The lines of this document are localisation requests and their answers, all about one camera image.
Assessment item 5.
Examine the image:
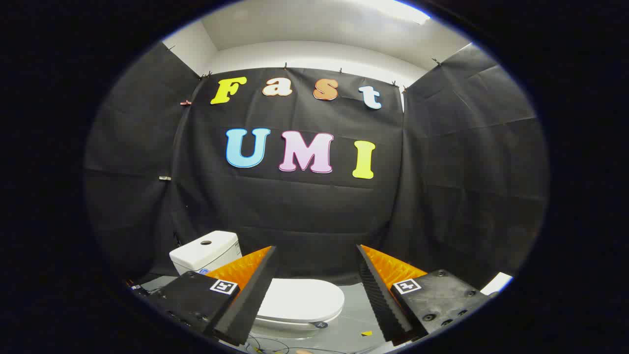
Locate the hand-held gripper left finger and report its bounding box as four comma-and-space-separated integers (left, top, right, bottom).
145, 246, 277, 347

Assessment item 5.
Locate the white toilet bowl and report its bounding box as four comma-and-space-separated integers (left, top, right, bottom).
250, 316, 326, 340

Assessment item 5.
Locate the black backdrop cloth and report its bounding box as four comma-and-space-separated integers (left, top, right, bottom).
84, 42, 548, 291

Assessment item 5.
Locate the white toilet tank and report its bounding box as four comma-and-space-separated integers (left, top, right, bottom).
169, 231, 243, 276

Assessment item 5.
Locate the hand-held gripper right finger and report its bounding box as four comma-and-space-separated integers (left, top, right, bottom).
356, 244, 493, 345

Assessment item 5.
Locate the tangle of black cables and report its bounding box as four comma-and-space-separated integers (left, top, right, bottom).
245, 332, 298, 354

